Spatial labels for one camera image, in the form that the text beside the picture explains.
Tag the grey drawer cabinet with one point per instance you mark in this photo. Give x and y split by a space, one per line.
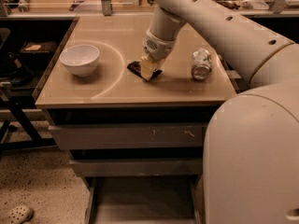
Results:
114 95

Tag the open grey bottom drawer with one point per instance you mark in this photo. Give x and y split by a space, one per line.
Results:
168 199

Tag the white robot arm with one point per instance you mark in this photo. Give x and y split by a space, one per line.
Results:
251 149

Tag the black box on shelf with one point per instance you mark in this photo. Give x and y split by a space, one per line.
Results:
39 50

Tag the white ceramic bowl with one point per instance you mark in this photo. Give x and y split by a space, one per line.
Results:
80 60

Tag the grey middle drawer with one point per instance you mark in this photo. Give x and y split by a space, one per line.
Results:
137 167

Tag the crushed aluminium soda can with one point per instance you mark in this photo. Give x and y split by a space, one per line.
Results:
201 64

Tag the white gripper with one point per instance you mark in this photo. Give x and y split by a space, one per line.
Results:
158 48

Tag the grey top drawer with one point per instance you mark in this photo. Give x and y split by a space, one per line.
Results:
131 135

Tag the black rxbar chocolate wrapper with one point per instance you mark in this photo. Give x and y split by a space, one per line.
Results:
135 68

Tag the white perforated clog shoe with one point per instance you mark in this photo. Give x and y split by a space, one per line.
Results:
18 215

